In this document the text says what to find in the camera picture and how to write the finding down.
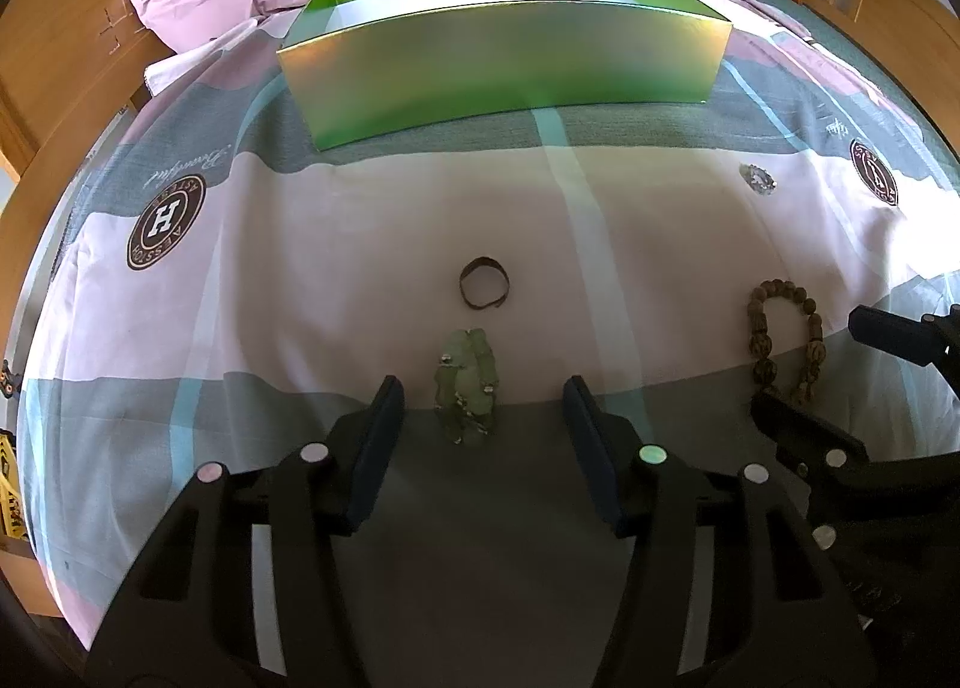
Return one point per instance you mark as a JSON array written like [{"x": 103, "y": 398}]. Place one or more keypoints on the wooden headboard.
[{"x": 68, "y": 66}]

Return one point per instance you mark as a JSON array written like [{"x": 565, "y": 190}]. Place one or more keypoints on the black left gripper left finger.
[{"x": 184, "y": 615}]

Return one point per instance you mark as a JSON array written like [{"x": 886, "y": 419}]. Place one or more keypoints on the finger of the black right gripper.
[
  {"x": 932, "y": 340},
  {"x": 818, "y": 453}
]

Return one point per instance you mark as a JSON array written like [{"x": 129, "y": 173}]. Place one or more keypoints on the wooden bed footboard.
[{"x": 916, "y": 41}]

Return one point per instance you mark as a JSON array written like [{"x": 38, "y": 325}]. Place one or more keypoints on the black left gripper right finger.
[{"x": 726, "y": 585}]

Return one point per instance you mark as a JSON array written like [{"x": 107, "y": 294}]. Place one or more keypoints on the green cardboard box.
[{"x": 366, "y": 68}]

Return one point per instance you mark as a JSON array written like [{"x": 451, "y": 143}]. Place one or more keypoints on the green silver pendant ornament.
[{"x": 466, "y": 383}]

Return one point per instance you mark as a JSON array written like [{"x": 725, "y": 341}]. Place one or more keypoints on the patchwork bed cover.
[{"x": 225, "y": 292}]

